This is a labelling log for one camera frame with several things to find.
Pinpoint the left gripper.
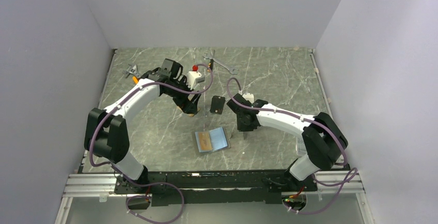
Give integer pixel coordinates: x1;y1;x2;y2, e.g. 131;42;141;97
165;76;201;115

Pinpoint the black credit card stack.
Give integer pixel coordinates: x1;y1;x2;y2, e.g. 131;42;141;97
210;95;226;115

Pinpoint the grey card holder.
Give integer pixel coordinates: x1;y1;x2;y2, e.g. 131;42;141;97
192;127;231;154

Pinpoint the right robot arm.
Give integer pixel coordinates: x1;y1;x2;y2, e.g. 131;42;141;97
227;93;348;190

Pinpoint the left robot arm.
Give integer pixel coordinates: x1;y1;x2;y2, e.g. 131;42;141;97
84;59;205;193

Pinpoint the silver open-end wrench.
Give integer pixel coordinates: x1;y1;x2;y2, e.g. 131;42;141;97
203;50;239;75

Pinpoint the red adjustable wrench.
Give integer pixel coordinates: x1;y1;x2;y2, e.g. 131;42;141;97
124;64;142;78

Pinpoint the clear plastic screw box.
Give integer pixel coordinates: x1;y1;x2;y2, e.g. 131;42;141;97
295;138;307;157

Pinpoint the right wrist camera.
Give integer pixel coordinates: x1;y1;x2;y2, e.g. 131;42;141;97
242;92;255;104

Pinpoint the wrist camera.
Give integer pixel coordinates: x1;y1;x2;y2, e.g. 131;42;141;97
185;65;205;90
242;92;255;104

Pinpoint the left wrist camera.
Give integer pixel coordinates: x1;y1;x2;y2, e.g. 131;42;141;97
185;65;205;90

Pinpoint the black base frame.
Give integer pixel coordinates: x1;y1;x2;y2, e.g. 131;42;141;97
114;169;318;206

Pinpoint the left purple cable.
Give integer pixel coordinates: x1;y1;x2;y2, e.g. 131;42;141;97
89;63;214;224

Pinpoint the aluminium rail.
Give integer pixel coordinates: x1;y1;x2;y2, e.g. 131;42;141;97
62;170;366;199

